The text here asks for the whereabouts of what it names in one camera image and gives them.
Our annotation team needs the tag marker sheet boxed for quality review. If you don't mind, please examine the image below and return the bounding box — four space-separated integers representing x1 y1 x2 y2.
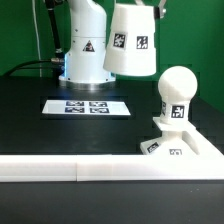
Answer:
42 100 130 116

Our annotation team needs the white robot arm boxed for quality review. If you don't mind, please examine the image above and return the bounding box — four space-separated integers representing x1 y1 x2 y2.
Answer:
59 0 167 90

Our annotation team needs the white lamp base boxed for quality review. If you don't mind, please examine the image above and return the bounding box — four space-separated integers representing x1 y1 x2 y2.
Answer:
139 116 198 157

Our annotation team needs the white lamp shade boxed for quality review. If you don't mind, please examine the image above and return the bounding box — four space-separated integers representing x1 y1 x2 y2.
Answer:
103 3 156 76

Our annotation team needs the white L-shaped fence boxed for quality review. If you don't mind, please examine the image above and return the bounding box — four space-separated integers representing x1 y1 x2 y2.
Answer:
0 126 224 182

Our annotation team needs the white lamp bulb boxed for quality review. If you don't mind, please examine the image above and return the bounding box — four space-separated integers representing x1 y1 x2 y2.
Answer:
158 66 198 125

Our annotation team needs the thin white cable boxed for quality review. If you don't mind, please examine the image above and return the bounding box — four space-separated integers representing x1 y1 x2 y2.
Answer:
31 0 43 78

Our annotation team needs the black cable hose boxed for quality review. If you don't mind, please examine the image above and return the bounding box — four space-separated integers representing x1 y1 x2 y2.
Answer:
9 0 68 76

